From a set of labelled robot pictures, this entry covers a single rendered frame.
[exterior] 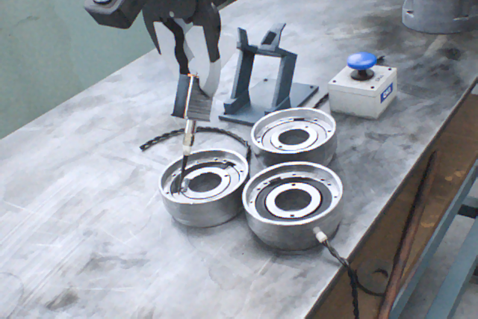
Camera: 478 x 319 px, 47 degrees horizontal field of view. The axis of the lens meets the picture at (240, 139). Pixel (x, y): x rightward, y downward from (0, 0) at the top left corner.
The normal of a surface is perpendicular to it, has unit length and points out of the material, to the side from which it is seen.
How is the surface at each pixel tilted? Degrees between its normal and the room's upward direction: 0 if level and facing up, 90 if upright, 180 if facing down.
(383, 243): 0
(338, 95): 90
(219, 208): 90
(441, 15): 73
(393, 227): 0
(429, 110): 0
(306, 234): 90
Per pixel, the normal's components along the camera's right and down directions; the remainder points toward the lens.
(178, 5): -0.56, 0.52
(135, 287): -0.16, -0.84
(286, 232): -0.21, 0.55
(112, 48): 0.80, 0.20
